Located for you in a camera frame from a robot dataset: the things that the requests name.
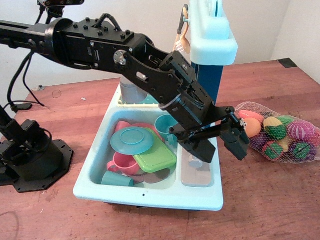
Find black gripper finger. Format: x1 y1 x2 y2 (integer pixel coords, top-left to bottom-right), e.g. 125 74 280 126
219 112 250 161
178 139 216 164

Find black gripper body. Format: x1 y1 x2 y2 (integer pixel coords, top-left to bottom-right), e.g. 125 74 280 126
158 80 235 140

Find grey toy faucet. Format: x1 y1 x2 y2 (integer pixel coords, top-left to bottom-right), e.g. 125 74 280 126
120 77 148 104

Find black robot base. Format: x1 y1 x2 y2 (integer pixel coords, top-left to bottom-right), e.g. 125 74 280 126
0 108 74 193

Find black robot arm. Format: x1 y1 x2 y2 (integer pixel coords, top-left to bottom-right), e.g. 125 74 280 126
0 18 250 163

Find orange toy fruit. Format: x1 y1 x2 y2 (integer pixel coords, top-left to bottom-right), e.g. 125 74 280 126
244 117 262 138

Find teal cup upright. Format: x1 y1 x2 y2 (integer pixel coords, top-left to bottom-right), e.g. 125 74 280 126
154 114 178 148

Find green toy cutting board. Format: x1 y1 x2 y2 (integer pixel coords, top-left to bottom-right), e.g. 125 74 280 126
133 128 177 173

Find mesh bag of toy food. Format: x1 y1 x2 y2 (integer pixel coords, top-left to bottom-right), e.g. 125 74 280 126
235 102 320 164

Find white toy brush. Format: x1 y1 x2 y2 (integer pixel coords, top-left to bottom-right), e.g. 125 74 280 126
172 34 185 53

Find beige toy spoon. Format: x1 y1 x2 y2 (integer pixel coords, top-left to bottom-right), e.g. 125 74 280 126
180 6 191 54

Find teal toy plate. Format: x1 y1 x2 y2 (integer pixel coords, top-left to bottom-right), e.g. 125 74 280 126
110 126 154 155

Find blue toy shelf tower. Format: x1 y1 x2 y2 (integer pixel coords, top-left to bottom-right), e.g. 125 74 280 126
189 0 238 103

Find light blue toy sink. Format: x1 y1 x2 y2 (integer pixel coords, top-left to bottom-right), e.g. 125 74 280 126
73 89 224 211

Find cream dish rack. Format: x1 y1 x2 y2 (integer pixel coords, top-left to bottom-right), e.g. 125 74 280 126
117 94 159 108

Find pink toy plate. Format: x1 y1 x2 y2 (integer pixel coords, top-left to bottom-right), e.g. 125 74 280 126
114 121 165 143

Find pink toy cup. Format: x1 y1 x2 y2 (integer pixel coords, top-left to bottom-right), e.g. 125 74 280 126
107 152 141 176

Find teal cup lying front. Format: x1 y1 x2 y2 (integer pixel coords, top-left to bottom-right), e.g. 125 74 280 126
101 171 134 187

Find black table corner bracket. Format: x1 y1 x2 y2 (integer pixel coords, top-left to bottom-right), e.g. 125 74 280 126
277 58 298 69

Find camera on stand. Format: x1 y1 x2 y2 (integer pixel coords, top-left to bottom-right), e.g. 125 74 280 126
37 0 85 18

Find black cables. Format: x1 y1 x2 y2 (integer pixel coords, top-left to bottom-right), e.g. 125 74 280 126
6 4 53 113

